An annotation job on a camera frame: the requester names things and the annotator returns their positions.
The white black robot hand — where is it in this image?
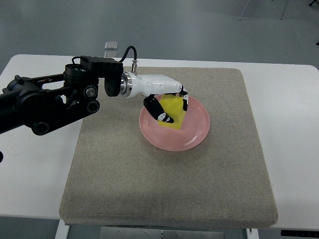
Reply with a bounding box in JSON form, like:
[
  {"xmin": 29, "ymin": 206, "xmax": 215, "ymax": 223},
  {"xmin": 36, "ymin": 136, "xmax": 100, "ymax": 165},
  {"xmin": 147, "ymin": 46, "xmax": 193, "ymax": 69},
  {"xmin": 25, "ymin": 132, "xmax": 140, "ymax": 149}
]
[{"xmin": 120, "ymin": 72, "xmax": 189, "ymax": 123}]

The yellow foam block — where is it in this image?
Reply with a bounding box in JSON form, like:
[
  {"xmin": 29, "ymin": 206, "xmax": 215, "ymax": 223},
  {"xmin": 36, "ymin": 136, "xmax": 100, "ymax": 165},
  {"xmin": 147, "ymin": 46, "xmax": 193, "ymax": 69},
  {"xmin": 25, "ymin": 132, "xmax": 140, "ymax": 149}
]
[{"xmin": 158, "ymin": 95, "xmax": 186, "ymax": 129}]

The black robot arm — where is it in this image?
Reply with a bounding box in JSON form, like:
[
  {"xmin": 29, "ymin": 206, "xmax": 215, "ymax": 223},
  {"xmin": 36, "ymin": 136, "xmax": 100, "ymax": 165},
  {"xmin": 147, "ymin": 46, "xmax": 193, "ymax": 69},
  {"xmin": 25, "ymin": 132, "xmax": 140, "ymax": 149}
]
[{"xmin": 0, "ymin": 56, "xmax": 124, "ymax": 135}]

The lower floor outlet plate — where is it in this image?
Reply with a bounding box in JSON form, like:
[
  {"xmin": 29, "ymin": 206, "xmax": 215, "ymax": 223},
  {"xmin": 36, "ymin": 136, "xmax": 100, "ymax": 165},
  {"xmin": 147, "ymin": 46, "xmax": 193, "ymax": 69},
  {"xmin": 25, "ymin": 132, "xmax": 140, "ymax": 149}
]
[{"xmin": 104, "ymin": 51, "xmax": 117, "ymax": 58}]

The floor outlet plate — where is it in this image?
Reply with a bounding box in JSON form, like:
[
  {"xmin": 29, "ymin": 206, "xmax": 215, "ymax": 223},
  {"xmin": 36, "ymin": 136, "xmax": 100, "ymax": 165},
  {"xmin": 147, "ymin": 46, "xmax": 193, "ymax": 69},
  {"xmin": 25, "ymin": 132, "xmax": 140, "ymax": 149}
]
[
  {"xmin": 104, "ymin": 51, "xmax": 117, "ymax": 58},
  {"xmin": 104, "ymin": 41, "xmax": 118, "ymax": 50}
]

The upper floor outlet plate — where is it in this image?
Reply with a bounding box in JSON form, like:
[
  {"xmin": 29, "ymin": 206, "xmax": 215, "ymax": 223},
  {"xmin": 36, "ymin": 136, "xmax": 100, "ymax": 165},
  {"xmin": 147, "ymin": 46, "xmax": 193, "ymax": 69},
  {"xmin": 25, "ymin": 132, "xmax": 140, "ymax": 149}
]
[{"xmin": 104, "ymin": 41, "xmax": 118, "ymax": 50}]

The pink plate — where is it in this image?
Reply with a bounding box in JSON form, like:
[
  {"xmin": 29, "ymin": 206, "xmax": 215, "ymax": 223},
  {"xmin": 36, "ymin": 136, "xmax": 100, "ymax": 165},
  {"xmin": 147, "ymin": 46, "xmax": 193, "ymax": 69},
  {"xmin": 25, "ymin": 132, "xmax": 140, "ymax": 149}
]
[{"xmin": 139, "ymin": 97, "xmax": 210, "ymax": 151}]

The beige felt mat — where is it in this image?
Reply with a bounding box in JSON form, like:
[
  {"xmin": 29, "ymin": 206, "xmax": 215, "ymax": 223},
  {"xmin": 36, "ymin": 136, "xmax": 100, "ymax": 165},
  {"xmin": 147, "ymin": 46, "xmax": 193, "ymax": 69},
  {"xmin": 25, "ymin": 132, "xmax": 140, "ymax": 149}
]
[{"xmin": 59, "ymin": 67, "xmax": 278, "ymax": 230}]

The grey metal table frame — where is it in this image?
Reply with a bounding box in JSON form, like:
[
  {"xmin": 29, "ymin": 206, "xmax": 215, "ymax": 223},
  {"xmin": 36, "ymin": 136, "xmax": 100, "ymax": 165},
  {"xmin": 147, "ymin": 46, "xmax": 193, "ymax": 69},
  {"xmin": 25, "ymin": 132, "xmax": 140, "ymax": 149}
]
[{"xmin": 55, "ymin": 220, "xmax": 260, "ymax": 239}]

